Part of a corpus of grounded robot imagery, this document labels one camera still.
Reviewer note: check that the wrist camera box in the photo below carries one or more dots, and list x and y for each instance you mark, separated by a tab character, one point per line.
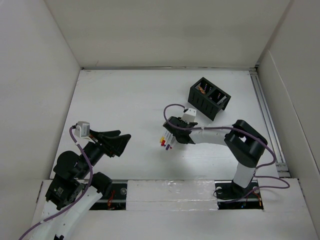
83	128
189	115

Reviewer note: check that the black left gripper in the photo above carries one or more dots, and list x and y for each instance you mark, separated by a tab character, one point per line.
117	143

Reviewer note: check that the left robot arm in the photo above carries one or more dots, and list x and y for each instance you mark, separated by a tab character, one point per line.
75	187

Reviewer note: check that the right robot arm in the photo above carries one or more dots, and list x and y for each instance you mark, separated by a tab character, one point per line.
244	142

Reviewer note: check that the aluminium rail right side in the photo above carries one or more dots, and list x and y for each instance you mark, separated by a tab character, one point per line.
274	142

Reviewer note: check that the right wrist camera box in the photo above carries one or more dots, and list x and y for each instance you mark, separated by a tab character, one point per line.
189	115

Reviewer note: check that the black two-compartment pen holder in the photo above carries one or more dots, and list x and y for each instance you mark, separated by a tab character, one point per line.
207	103

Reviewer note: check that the orange highlighter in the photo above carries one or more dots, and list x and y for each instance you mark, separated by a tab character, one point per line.
202	90

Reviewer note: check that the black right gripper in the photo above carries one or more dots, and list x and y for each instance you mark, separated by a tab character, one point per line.
181	120

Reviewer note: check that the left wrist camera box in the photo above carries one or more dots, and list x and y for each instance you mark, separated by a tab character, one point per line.
83	128

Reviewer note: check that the black cap marker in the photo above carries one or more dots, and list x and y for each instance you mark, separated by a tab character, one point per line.
221	100

